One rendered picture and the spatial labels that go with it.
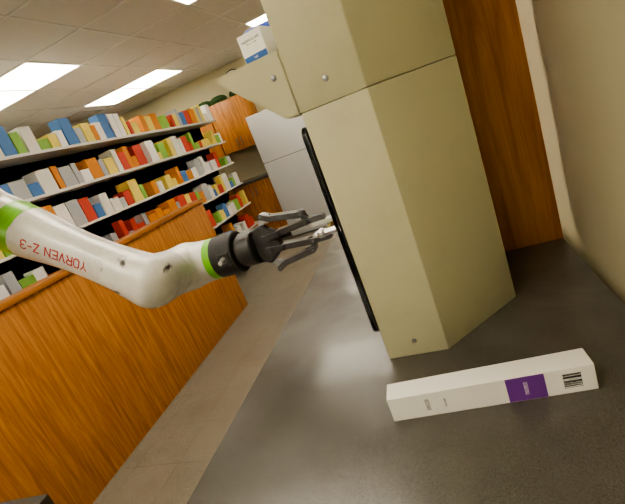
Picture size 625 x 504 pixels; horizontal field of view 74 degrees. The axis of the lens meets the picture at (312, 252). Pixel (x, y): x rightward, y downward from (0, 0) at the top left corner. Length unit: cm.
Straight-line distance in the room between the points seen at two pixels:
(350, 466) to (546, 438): 26
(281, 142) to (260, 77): 517
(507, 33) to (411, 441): 82
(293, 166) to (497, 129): 494
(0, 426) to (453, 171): 225
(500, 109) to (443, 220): 38
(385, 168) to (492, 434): 41
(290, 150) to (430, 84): 514
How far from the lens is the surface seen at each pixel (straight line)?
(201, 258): 91
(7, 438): 252
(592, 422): 65
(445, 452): 63
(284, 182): 596
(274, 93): 70
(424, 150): 73
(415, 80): 73
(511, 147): 107
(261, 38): 79
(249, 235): 88
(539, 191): 110
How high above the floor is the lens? 139
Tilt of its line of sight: 16 degrees down
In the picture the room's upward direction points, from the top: 21 degrees counter-clockwise
